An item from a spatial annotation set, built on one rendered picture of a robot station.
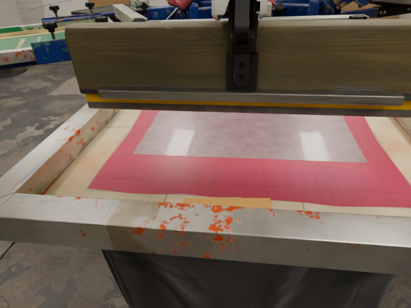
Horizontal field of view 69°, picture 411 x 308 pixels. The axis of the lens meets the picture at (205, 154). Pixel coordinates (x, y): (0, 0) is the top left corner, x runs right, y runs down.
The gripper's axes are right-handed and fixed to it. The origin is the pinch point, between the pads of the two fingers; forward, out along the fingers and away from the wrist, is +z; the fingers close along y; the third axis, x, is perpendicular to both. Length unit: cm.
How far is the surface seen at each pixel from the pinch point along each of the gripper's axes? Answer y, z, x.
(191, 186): 3.1, 14.7, -6.1
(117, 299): -35, 111, -52
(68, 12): -459, 51, -293
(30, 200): 11.3, 11.3, -22.1
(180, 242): 13.9, 12.9, -5.1
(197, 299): 4.2, 38.4, -6.4
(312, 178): 0.3, 14.6, 9.4
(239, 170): -0.9, 14.6, -0.1
